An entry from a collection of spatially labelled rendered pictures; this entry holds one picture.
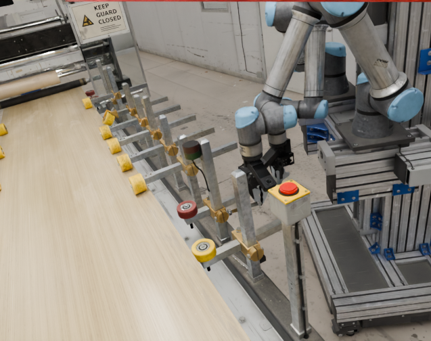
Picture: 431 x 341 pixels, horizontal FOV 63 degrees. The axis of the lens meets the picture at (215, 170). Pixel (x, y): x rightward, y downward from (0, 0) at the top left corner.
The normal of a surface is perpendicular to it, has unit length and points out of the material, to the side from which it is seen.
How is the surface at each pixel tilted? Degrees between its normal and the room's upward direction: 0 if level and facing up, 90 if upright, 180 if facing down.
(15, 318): 0
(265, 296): 0
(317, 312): 0
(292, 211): 90
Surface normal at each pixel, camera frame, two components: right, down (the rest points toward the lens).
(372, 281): -0.18, -0.85
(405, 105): 0.24, 0.55
